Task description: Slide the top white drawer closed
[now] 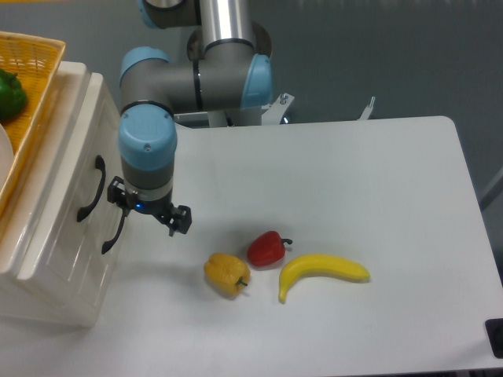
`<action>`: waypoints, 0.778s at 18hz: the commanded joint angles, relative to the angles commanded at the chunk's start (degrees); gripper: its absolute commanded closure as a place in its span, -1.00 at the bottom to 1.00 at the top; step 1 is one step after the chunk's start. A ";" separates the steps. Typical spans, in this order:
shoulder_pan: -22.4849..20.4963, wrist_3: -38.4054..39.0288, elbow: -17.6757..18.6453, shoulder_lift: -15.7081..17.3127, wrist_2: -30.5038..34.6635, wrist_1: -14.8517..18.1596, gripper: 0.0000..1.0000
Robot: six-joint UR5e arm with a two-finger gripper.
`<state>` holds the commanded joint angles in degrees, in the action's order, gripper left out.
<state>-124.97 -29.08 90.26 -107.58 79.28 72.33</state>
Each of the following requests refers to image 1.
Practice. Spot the white top drawer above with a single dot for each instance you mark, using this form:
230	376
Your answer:
64	262

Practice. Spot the yellow woven basket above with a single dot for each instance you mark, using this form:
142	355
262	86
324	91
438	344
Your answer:
35	60

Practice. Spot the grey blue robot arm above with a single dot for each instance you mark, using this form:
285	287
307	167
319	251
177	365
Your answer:
230	74

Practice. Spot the white plate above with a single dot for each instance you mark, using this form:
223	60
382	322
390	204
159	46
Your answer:
6	156

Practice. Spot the yellow banana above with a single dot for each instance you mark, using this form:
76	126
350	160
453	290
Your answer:
309	265

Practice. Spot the yellow bell pepper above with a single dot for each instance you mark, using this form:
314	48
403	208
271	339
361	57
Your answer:
227	272

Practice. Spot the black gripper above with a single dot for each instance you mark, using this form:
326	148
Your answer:
177	219

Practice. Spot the green bell pepper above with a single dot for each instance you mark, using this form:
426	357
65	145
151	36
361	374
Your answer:
13	96

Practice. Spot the white drawer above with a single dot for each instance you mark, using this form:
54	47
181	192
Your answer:
64	262
106	251

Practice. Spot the white drawer cabinet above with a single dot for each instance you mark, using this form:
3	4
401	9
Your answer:
24	209

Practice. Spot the white metal bracket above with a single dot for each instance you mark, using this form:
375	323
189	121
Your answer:
368	110

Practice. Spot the white lower drawer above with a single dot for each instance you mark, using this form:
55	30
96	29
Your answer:
106	251

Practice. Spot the red bell pepper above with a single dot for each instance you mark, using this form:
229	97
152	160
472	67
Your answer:
267	249

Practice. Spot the black corner object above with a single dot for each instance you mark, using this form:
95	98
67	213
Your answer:
494	330

